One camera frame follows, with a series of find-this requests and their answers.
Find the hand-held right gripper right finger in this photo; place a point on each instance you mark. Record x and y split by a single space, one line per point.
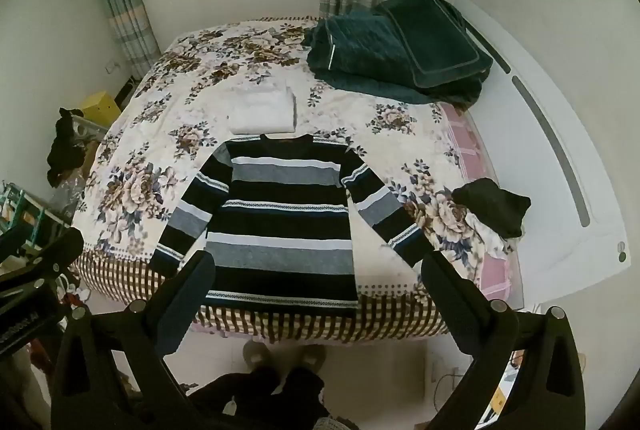
436 280

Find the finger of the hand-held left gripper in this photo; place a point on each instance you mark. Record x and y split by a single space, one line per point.
55 250
30 315

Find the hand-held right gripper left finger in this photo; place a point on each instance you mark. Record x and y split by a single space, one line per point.
196 277

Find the black grey white striped sweater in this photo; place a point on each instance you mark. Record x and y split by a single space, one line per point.
285 220

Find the green storage rack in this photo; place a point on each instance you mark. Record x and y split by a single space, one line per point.
27 210

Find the grey slipper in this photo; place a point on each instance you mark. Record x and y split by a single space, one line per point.
312 355
257 352

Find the black cloth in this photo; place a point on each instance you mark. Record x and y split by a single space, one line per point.
497 205

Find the black garment on rack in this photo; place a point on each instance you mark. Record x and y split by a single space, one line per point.
65 149

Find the person's legs in black pants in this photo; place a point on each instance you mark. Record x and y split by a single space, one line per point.
260 397

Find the pink checked mattress cover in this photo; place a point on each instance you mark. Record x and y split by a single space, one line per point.
470 144

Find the yellow box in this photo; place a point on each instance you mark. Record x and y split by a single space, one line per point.
100 107

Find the folded white cloth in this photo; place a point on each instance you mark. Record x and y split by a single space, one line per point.
262 107

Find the white curved headboard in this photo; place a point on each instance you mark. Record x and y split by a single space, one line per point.
545 99

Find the dark green garment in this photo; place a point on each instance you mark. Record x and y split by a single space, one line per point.
360 54

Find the dark green pillow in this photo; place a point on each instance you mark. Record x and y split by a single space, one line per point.
432 39

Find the white wall socket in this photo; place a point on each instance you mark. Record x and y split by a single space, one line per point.
112 67

